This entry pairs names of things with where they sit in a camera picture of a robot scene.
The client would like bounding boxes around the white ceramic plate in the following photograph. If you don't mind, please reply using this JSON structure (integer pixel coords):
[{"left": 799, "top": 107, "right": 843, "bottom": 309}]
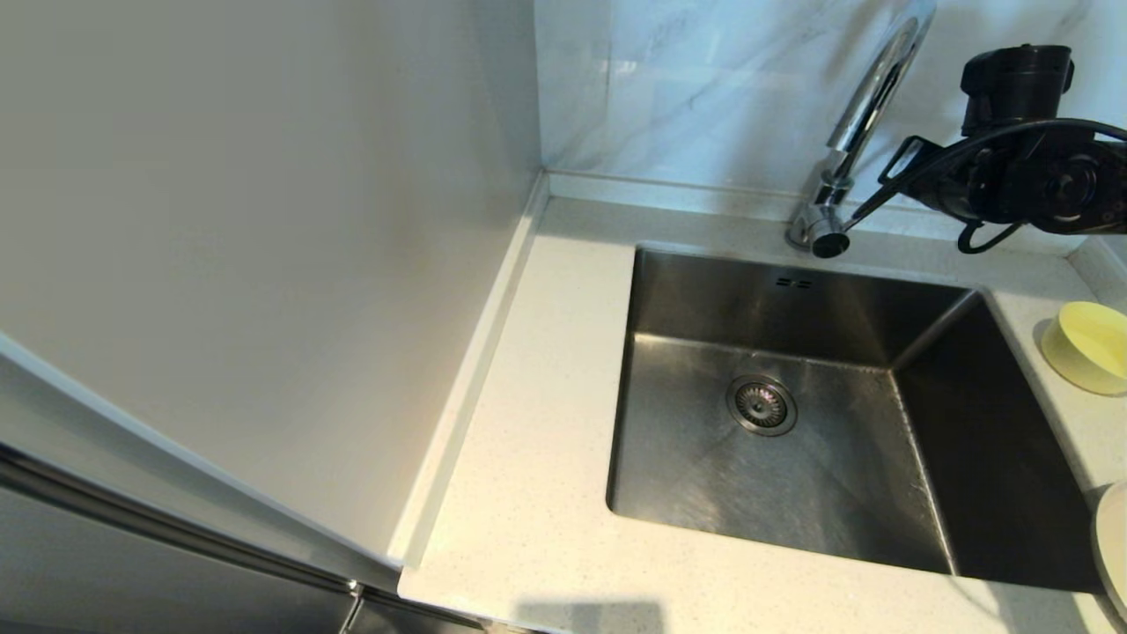
[{"left": 1092, "top": 480, "right": 1127, "bottom": 622}]

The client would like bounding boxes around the chrome gooseneck faucet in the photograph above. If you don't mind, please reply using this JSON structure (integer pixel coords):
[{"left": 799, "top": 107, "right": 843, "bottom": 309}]
[{"left": 786, "top": 0, "right": 936, "bottom": 259}]

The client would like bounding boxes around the chrome door handle bar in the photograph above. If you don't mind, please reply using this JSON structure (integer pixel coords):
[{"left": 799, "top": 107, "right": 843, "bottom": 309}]
[{"left": 0, "top": 440, "right": 490, "bottom": 634}]

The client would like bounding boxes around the round metal drain strainer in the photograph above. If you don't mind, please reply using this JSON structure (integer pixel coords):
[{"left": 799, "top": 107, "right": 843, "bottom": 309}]
[{"left": 726, "top": 376, "right": 798, "bottom": 437}]

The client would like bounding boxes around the yellow plastic bowl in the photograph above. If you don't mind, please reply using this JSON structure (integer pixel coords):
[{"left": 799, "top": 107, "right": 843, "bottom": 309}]
[{"left": 1041, "top": 302, "right": 1127, "bottom": 395}]

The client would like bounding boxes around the tall cabinet with grey door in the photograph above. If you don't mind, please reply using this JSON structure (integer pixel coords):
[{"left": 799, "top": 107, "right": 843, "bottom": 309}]
[{"left": 0, "top": 0, "right": 547, "bottom": 634}]

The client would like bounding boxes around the stainless steel sink basin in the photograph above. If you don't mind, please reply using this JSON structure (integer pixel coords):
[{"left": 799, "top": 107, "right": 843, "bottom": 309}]
[{"left": 606, "top": 247, "right": 1106, "bottom": 593}]

